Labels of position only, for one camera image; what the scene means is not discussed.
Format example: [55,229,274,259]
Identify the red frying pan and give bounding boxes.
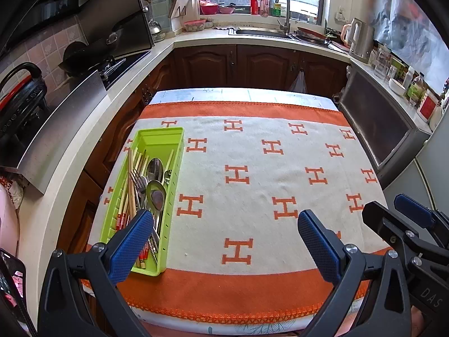
[296,26,333,45]

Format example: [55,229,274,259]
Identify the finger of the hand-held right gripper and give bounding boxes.
[362,201,423,253]
[393,194,449,247]

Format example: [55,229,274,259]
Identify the red label jar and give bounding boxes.
[419,91,441,123]

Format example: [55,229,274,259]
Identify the hanging plastic bag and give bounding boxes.
[288,70,308,94]

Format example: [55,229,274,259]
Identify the black wok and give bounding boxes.
[58,16,150,76]

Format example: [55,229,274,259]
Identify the grey microwave oven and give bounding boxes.
[337,64,434,191]

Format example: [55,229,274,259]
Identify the steel splash guard panel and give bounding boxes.
[16,69,107,195]

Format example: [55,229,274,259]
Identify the orange white printed blanket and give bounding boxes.
[81,101,393,327]

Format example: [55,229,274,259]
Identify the white electric kettle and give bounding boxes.
[341,17,375,64]

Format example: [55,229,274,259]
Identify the green plastic utensil tray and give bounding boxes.
[99,127,185,277]

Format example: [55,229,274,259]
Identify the steel teapot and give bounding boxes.
[147,19,166,43]

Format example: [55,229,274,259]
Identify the pink rice cooker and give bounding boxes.
[0,183,20,253]

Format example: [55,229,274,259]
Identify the grey refrigerator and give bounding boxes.
[412,126,449,215]

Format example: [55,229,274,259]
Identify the red patterned bag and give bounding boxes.
[0,174,25,211]

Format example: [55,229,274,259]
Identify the steel kitchen faucet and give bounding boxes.
[274,0,293,34]

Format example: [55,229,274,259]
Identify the clear plastic bottle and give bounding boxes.
[407,73,426,108]

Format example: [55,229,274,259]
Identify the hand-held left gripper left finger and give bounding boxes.
[37,209,155,337]

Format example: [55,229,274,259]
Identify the white kitchen countertop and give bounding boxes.
[16,24,436,309]

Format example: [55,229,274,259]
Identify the clear glass jar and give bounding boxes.
[372,47,391,78]

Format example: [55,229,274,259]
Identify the steel kitchen sink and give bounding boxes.
[228,27,299,40]

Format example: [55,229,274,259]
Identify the wooden cutting board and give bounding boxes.
[168,0,200,20]

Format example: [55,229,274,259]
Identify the black red pressure cooker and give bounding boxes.
[0,62,49,148]

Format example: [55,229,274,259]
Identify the metal fork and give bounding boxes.
[129,171,148,215]

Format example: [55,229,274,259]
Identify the clear food container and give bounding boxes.
[182,19,207,33]

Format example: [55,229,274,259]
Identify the black range hood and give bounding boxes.
[0,0,137,53]

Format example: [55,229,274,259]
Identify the white bowl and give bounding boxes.
[389,78,407,96]

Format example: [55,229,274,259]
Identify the red bowl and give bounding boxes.
[199,0,220,15]

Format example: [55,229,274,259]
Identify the black glass stove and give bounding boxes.
[100,51,153,90]

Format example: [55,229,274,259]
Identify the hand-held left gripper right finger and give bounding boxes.
[297,210,414,337]

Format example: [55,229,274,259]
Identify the brown wooden kitchen cabinets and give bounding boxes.
[58,44,351,253]

